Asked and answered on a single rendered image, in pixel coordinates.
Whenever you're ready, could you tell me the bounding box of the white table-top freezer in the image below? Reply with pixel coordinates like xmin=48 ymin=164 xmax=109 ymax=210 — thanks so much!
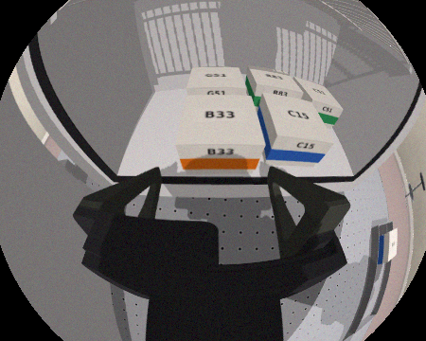
xmin=0 ymin=0 xmax=426 ymax=341

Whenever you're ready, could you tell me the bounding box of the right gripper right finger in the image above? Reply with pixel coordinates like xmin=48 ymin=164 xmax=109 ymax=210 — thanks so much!
xmin=267 ymin=167 xmax=350 ymax=258

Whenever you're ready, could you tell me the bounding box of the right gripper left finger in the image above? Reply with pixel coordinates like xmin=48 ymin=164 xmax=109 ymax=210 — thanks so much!
xmin=78 ymin=167 xmax=163 ymax=219

